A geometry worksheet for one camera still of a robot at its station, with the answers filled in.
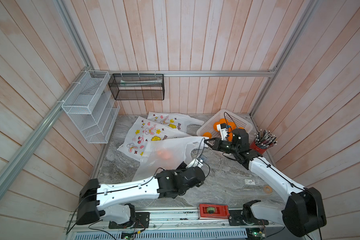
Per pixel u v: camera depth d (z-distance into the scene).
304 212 0.40
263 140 0.86
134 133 1.06
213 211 0.72
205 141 0.78
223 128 0.73
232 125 1.06
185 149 0.80
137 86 1.02
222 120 1.13
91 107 0.69
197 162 0.58
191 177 0.48
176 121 1.14
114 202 0.41
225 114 1.11
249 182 0.85
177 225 0.73
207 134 1.00
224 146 0.70
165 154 0.90
